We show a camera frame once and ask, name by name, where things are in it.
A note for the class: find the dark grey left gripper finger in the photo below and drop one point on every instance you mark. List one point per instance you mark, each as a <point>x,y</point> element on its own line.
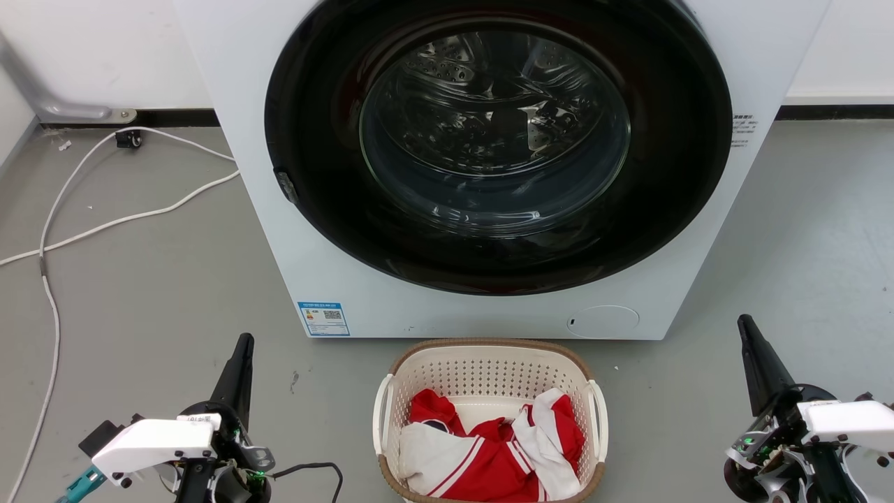
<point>237,384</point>

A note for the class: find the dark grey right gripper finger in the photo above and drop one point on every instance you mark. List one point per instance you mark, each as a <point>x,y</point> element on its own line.
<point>763,370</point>

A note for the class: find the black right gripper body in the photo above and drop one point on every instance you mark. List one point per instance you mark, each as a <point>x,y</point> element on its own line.
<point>768,447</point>

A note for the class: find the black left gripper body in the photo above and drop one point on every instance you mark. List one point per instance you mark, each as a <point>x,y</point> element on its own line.
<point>237,447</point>

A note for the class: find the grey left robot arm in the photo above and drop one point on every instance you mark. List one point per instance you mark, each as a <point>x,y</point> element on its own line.
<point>192,489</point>

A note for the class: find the white perforated laundry basket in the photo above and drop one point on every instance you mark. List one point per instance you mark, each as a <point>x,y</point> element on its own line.
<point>489,367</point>

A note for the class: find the blue energy label sticker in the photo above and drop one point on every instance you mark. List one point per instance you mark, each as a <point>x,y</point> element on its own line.
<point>323,318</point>

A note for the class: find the round white filter cover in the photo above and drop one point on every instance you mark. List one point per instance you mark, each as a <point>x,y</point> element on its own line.
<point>603,322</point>

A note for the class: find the black round washer door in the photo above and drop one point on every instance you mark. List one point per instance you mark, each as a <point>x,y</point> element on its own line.
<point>328,209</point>

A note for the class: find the white front-load washing machine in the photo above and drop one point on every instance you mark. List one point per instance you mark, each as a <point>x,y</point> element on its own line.
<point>447,314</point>

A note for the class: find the red and white garment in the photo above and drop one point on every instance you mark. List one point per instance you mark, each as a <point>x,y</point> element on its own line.
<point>489,461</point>

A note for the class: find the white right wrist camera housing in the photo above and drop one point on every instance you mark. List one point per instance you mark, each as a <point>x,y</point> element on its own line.
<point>848,419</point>

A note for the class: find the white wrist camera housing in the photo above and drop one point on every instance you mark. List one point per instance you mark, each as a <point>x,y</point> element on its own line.
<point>150,443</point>
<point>848,419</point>

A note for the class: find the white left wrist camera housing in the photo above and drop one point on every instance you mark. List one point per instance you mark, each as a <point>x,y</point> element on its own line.
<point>150,443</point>

